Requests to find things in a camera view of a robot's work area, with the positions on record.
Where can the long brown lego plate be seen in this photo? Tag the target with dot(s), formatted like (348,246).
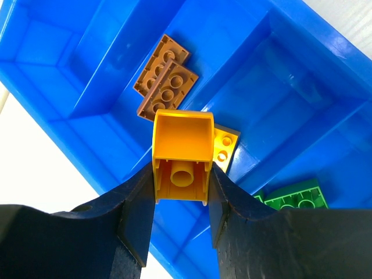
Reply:
(166,49)

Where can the yellow lego brick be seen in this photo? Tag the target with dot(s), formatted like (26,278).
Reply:
(225,142)

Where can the green lego brick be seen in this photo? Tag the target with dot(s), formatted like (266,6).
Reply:
(304,195)

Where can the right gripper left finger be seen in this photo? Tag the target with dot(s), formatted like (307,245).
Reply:
(107,237)

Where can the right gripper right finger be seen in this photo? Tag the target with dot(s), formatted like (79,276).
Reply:
(253,240)

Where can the yellow round orange-print lego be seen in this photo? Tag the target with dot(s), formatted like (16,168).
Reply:
(182,154)

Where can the blue compartment bin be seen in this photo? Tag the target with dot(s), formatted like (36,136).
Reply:
(295,88)

